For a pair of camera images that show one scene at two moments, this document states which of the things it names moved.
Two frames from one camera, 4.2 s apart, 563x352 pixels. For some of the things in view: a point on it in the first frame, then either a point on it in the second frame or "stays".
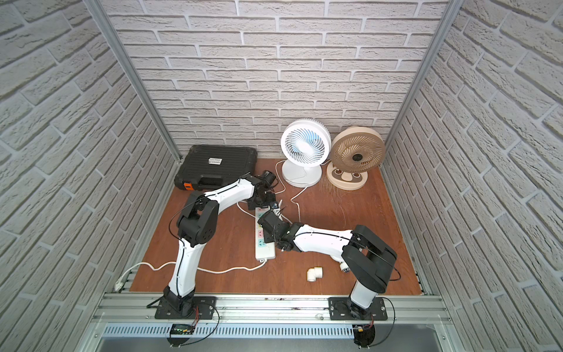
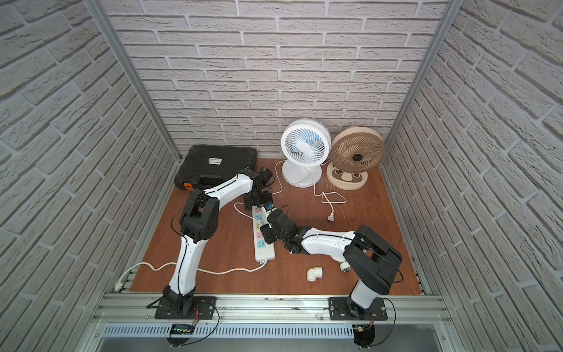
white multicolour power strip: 263,251 stays
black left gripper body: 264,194 stays
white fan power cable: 284,190 to 331,217
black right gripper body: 270,239 stays
